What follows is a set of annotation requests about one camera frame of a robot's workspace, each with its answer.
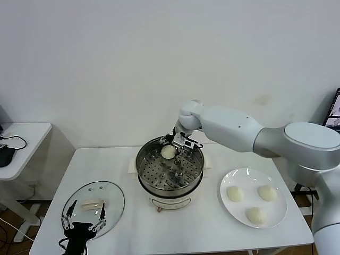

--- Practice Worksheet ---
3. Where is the round glass lid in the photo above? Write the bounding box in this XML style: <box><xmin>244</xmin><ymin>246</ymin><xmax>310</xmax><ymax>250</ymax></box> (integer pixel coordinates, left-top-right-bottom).
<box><xmin>61</xmin><ymin>181</ymin><xmax>125</xmax><ymax>239</ymax></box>

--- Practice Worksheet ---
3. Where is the black power cable with adapter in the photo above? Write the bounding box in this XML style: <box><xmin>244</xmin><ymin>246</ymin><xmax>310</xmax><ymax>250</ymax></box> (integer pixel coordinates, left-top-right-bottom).
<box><xmin>293</xmin><ymin>183</ymin><xmax>319</xmax><ymax>216</ymax></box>

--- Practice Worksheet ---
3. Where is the white steamed baozi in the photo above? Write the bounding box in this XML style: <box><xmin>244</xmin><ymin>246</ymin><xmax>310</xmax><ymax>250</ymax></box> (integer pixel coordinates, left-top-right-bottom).
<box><xmin>161</xmin><ymin>144</ymin><xmax>176</xmax><ymax>159</ymax></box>
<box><xmin>226</xmin><ymin>185</ymin><xmax>244</xmax><ymax>202</ymax></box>
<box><xmin>245</xmin><ymin>207</ymin><xmax>267</xmax><ymax>226</ymax></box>
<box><xmin>257</xmin><ymin>185</ymin><xmax>278</xmax><ymax>202</ymax></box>

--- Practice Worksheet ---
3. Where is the thin black looped cable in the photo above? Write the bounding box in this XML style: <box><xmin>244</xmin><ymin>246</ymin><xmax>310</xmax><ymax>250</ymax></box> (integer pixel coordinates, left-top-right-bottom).
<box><xmin>0</xmin><ymin>135</ymin><xmax>28</xmax><ymax>151</ymax></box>

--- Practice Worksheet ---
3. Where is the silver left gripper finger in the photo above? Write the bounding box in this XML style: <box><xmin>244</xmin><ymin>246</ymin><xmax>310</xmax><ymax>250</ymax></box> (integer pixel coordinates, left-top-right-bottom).
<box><xmin>61</xmin><ymin>199</ymin><xmax>78</xmax><ymax>230</ymax></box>
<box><xmin>89</xmin><ymin>203</ymin><xmax>107</xmax><ymax>232</ymax></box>

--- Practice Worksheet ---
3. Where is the cream electric cooker base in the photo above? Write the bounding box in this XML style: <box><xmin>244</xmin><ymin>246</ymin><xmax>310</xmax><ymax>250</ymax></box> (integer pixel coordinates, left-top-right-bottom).
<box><xmin>138</xmin><ymin>174</ymin><xmax>204</xmax><ymax>214</ymax></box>

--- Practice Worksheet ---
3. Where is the stainless steel steamer basket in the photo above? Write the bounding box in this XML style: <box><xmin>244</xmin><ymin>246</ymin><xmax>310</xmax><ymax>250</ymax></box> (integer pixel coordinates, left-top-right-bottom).
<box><xmin>128</xmin><ymin>135</ymin><xmax>214</xmax><ymax>191</ymax></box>

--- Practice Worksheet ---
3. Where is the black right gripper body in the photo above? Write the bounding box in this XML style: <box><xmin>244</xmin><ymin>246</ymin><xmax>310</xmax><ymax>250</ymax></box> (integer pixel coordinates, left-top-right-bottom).
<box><xmin>172</xmin><ymin>127</ymin><xmax>186</xmax><ymax>148</ymax></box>

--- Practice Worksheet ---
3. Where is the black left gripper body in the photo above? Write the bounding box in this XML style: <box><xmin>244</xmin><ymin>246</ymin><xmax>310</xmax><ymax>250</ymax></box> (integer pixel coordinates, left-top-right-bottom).
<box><xmin>63</xmin><ymin>222</ymin><xmax>96</xmax><ymax>255</ymax></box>

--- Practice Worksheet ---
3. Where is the open grey laptop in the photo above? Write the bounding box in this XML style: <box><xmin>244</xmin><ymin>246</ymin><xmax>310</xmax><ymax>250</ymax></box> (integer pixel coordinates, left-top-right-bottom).
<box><xmin>324</xmin><ymin>87</ymin><xmax>340</xmax><ymax>131</ymax></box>

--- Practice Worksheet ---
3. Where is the white side table with pouch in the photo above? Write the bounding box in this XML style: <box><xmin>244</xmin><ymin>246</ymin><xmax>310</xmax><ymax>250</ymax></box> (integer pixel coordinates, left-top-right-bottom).
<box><xmin>0</xmin><ymin>122</ymin><xmax>53</xmax><ymax>243</ymax></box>

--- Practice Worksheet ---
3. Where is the large white plate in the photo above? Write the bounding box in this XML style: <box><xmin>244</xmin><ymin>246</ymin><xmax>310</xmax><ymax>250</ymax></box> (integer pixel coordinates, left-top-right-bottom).
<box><xmin>219</xmin><ymin>168</ymin><xmax>288</xmax><ymax>230</ymax></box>

